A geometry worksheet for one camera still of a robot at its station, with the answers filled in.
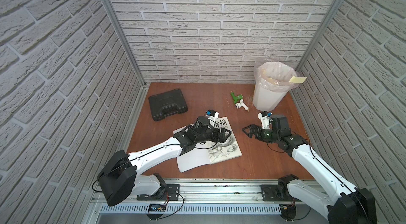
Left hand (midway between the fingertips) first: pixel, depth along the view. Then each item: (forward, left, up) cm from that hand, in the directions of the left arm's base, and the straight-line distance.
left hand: (222, 125), depth 79 cm
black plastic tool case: (+22, +35, -11) cm, 43 cm away
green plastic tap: (+30, -14, -15) cm, 36 cm away
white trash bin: (+19, -29, -3) cm, 35 cm away
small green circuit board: (-33, +29, -18) cm, 47 cm away
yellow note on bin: (+22, -42, +12) cm, 49 cm away
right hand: (-1, -15, -4) cm, 16 cm away
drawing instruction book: (-9, +7, -16) cm, 19 cm away
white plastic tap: (+26, -17, -14) cm, 34 cm away
